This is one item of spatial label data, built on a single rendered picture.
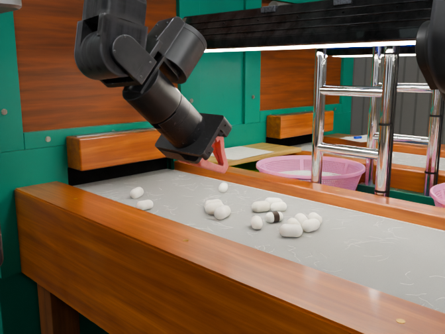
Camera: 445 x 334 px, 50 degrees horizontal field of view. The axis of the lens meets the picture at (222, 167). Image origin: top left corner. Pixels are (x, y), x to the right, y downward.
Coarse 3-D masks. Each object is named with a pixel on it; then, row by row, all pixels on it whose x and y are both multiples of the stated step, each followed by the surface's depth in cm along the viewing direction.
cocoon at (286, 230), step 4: (284, 224) 76; (288, 224) 76; (280, 228) 76; (284, 228) 75; (288, 228) 75; (292, 228) 75; (296, 228) 75; (300, 228) 75; (280, 232) 76; (284, 232) 75; (288, 232) 75; (292, 232) 75; (296, 232) 75; (300, 232) 75; (284, 236) 76; (288, 236) 76; (292, 236) 75; (296, 236) 75
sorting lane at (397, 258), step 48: (96, 192) 104; (144, 192) 104; (192, 192) 104; (240, 192) 104; (240, 240) 75; (288, 240) 75; (336, 240) 75; (384, 240) 75; (432, 240) 75; (384, 288) 58; (432, 288) 58
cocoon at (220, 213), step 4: (220, 208) 84; (224, 208) 85; (228, 208) 86; (216, 212) 84; (220, 212) 84; (224, 212) 84; (228, 212) 85; (216, 216) 84; (220, 216) 84; (224, 216) 84
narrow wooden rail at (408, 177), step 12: (336, 156) 132; (288, 168) 141; (396, 168) 117; (408, 168) 117; (420, 168) 117; (360, 180) 125; (396, 180) 118; (408, 180) 116; (420, 180) 113; (444, 180) 110; (420, 192) 114
